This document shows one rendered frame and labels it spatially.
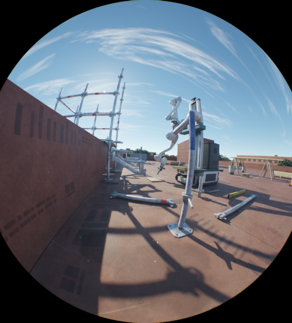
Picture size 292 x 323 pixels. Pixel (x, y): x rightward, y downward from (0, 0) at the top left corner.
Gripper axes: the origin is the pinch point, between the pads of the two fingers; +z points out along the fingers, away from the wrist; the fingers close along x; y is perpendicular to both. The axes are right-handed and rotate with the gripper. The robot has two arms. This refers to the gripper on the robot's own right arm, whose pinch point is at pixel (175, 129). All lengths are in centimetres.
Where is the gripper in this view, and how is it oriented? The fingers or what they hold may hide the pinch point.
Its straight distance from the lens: 204.0
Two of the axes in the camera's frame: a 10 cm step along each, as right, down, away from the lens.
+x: -2.7, -0.6, 9.6
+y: 9.6, 0.5, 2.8
